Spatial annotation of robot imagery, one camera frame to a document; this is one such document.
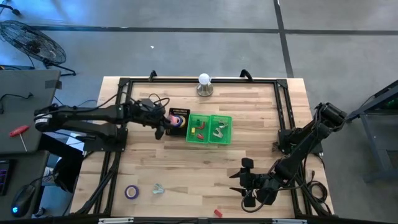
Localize black floor fan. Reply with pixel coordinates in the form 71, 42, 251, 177
0, 20, 77, 77

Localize thin black desk cable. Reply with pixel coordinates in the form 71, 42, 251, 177
0, 92, 34, 114

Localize black metal table frame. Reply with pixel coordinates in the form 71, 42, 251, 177
74, 70, 335, 218

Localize coiled black cable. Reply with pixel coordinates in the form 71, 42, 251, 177
306, 169, 329, 206

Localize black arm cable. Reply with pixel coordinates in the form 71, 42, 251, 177
240, 183, 280, 214
148, 92, 171, 110

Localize green plastic basket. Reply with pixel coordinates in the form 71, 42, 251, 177
185, 114, 212, 144
210, 114, 233, 146

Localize black plastic basket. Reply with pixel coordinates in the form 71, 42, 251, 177
164, 108, 191, 138

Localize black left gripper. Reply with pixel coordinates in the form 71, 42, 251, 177
133, 98, 175, 140

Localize black computer mouse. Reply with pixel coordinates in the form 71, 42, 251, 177
11, 184, 37, 218

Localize white bulb lamp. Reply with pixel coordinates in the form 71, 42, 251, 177
196, 73, 214, 97

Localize purple tape roll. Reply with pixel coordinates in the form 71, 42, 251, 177
124, 185, 140, 200

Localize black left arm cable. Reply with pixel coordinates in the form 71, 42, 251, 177
148, 92, 171, 110

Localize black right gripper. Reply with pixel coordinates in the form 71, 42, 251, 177
229, 157, 278, 208

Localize black floor cable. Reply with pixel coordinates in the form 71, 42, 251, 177
52, 95, 100, 108

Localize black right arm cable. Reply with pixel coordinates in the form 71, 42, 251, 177
240, 183, 280, 214

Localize black keyboard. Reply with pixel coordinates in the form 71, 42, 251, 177
0, 160, 12, 197

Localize dark desk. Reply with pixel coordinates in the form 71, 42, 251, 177
0, 151, 50, 220

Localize red T-handle tool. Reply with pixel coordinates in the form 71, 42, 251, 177
9, 125, 30, 152

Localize dark tape strip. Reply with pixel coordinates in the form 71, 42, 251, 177
44, 80, 62, 90

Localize white paper sheet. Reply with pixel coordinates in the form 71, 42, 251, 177
65, 133, 85, 153

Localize silver metal bracket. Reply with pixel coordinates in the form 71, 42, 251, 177
98, 217, 134, 224
272, 218, 308, 224

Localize office desk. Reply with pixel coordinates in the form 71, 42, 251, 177
0, 70, 62, 155

